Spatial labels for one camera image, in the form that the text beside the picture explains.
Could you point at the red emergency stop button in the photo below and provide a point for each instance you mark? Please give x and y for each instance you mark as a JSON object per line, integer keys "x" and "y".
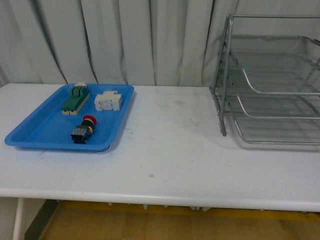
{"x": 82, "y": 133}

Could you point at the silver mesh tray rack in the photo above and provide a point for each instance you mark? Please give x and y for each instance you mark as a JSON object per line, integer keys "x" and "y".
{"x": 267, "y": 78}

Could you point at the white circuit breaker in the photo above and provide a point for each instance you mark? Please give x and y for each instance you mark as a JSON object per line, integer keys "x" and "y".
{"x": 108, "y": 101}

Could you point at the white curtain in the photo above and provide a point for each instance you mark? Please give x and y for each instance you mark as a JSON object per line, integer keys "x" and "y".
{"x": 135, "y": 42}

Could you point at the blue plastic tray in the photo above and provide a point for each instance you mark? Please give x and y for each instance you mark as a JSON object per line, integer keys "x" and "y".
{"x": 48, "y": 128}

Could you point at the white table leg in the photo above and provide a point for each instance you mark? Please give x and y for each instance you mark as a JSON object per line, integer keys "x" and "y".
{"x": 18, "y": 229}

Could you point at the green knife switch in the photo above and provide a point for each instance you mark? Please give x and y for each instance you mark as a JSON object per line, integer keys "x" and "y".
{"x": 77, "y": 98}

